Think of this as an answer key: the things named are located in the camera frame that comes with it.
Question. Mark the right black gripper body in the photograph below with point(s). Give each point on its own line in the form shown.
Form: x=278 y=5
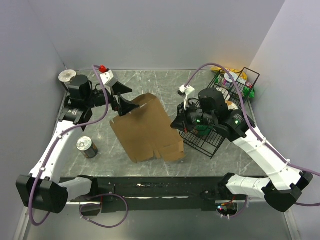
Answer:
x=194 y=116

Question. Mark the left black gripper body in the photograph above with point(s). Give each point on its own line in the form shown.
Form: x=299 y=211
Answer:
x=99 y=98

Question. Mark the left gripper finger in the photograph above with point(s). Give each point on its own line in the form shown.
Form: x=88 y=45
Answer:
x=125 y=106
x=119 y=88

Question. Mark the brown cardboard box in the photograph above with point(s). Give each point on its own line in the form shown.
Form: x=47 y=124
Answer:
x=146 y=132

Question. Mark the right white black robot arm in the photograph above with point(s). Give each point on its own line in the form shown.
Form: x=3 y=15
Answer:
x=283 y=184

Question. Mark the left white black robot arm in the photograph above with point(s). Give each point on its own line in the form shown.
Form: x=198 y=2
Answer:
x=41 y=189

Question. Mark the Chobani yogurt cup in basket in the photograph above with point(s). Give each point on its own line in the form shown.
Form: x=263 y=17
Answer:
x=231 y=105

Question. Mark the green black chips can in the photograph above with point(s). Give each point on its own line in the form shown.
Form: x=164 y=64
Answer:
x=65 y=76

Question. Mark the tin can brown label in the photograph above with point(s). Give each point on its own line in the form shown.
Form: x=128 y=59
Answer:
x=87 y=147

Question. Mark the blue white yogurt cup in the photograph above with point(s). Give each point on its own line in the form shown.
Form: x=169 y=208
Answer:
x=228 y=82

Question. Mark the green snack bag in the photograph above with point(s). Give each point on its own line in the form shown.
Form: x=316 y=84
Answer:
x=248 y=92

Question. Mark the red white package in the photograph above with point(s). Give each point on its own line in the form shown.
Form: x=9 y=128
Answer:
x=248 y=85

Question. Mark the yellow snack bag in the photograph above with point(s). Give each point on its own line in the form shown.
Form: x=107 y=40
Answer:
x=236 y=71

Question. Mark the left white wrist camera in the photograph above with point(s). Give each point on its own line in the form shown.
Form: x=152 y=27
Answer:
x=109 y=79

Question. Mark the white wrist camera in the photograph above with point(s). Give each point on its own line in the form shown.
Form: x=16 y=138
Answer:
x=187 y=92
x=109 y=79

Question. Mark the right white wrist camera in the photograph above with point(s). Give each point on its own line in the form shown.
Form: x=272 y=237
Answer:
x=187 y=92

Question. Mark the black wire basket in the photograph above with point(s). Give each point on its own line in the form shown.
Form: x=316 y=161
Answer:
x=209 y=144

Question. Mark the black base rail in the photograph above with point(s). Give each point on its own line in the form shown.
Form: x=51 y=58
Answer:
x=158 y=193

